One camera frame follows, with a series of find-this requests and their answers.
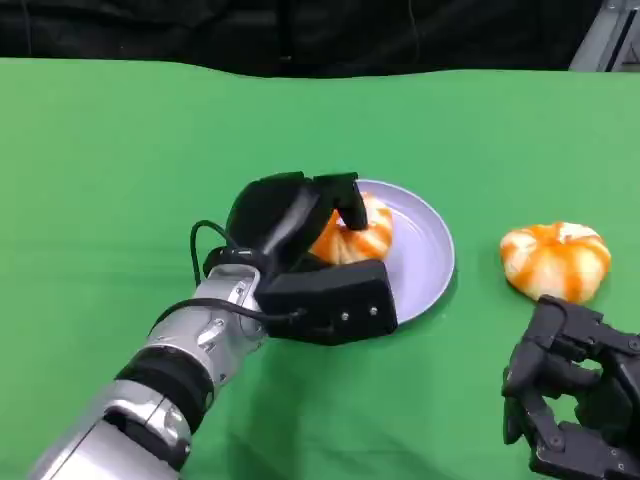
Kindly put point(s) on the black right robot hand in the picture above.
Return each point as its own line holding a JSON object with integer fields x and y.
{"x": 600, "y": 390}

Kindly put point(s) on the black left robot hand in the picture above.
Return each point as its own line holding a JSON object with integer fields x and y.
{"x": 270, "y": 210}

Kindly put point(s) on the orange white toy bread roll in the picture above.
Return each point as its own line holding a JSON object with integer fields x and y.
{"x": 365, "y": 245}
{"x": 550, "y": 260}

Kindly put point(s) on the green table cloth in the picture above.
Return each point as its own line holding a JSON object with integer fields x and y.
{"x": 125, "y": 150}

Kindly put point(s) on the lilac plate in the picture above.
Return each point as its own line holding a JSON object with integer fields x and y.
{"x": 425, "y": 250}

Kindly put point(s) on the black backdrop curtain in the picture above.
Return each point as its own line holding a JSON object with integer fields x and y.
{"x": 300, "y": 30}

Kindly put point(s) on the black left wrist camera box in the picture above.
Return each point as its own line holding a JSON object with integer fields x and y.
{"x": 340, "y": 300}

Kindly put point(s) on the grey metal frame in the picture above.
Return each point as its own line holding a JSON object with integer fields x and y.
{"x": 607, "y": 45}

